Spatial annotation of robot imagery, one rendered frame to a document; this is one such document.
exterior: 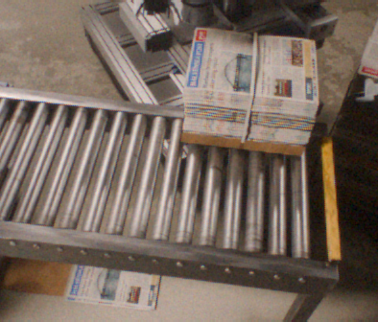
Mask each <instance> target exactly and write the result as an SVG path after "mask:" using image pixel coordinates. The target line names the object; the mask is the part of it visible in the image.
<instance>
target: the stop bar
mask: <svg viewBox="0 0 378 322"><path fill-rule="evenodd" d="M321 149H322V174H323V186H324V198H325V211H326V235H327V247H328V260H329V263H336V264H339V263H340V262H341V261H342V257H341V248H340V240H341V239H340V238H339V220H338V210H337V200H336V181H335V172H334V162H333V152H332V137H331V136H327V135H322V137H321Z"/></svg>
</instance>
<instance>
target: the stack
mask: <svg viewBox="0 0 378 322"><path fill-rule="evenodd" d="M366 79H371V80H372V81H373V82H374V83H375V84H378V21H377V22H376V25H375V28H374V29H373V34H372V35H371V37H369V39H368V41H367V43H366V47H365V50H364V52H363V56H362V58H361V60H360V62H359V65H358V66H357V69H356V73H355V75H354V76H353V79H352V80H350V83H349V85H348V88H347V90H346V92H345V97H344V98H343V104H342V107H341V109H340V110H339V111H340V112H339V114H338V116H337V118H336V123H335V124H334V125H333V127H332V128H331V130H330V131H329V135H328V136H330V135H331V137H332V148H334V149H336V150H342V151H345V152H347V153H351V154H354V155H356V156H361V157H363V158H364V159H369V160H370V161H373V162H377V163H378V127H377V126H371V125H368V124H366V123H364V122H359V121H357V120H355V119H350V118H348V117H346V116H343V115H340V113H341V111H342V110H343V107H345V108H347V109H349V110H354V111H356V112H358V113H363V114H365V115H367V116H371V117H374V118H376V119H378V100H376V101H367V102H358V101H355V99H356V98H359V97H357V96H355V94H357V93H360V92H364V89H365V83H366ZM346 96H347V97H346ZM331 133H332V134H331ZM319 158H320V159H319V161H318V163H317V166H316V168H315V170H314V174H313V176H312V179H313V178H314V177H317V178H319V179H321V180H323V174H322V155H320V157H319ZM333 162H334V172H335V181H336V185H338V186H342V187H343V188H345V189H347V190H351V191H352V192H355V193H358V194H360V195H362V196H367V197H369V198H373V199H375V198H377V201H378V197H377V196H378V171H377V170H375V169H373V168H369V167H367V166H365V165H361V164H358V163H356V162H351V161H350V160H348V159H343V158H341V157H339V156H336V155H333ZM308 200H309V201H313V202H315V203H316V204H320V205H322V206H324V207H325V198H324V186H321V185H319V184H318V183H314V182H312V180H311V182H310V186H309V187H308ZM336 200H337V201H338V200H341V201H345V202H348V203H349V204H351V205H355V206H358V207H360V208H364V209H365V210H368V211H370V212H373V213H374V214H378V207H376V206H374V205H370V204H369V203H367V202H363V201H361V200H360V199H358V198H354V197H351V196H350V195H345V194H342V193H339V192H337V191H336ZM337 210H338V212H339V213H342V214H346V215H348V216H349V217H353V218H355V219H357V220H361V221H364V222H365V223H369V224H371V225H374V226H377V227H378V219H376V218H372V217H369V216H368V215H365V214H361V213H359V212H358V211H353V210H351V209H349V208H345V207H343V206H341V205H339V204H337Z"/></svg>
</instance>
